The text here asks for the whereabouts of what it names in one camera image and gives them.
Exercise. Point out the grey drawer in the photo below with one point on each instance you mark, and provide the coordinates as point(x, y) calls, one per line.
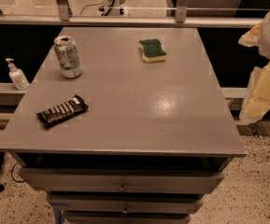
point(126, 203)
point(103, 218)
point(121, 181)

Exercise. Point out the white green soda can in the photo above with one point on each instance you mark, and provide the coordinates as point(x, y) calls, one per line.
point(67, 55)

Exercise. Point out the metal window rail frame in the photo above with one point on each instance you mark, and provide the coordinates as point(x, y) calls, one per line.
point(61, 12)

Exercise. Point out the middle grey drawer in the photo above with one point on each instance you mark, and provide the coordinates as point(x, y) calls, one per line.
point(126, 203)

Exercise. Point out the bottom grey drawer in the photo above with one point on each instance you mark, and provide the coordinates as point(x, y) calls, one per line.
point(103, 218)

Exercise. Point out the green yellow sponge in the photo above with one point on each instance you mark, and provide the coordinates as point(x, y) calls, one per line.
point(152, 51)

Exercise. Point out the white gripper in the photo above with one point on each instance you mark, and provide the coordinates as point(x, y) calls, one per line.
point(256, 100)

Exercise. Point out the black rxbar chocolate wrapper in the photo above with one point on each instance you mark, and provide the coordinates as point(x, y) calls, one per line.
point(62, 112)

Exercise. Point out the white pump sanitizer bottle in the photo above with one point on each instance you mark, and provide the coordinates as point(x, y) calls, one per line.
point(17, 76)

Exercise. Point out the grey drawer cabinet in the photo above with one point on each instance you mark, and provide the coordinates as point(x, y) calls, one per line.
point(169, 116)

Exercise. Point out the top grey drawer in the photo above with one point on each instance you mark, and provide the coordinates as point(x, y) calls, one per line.
point(121, 181)

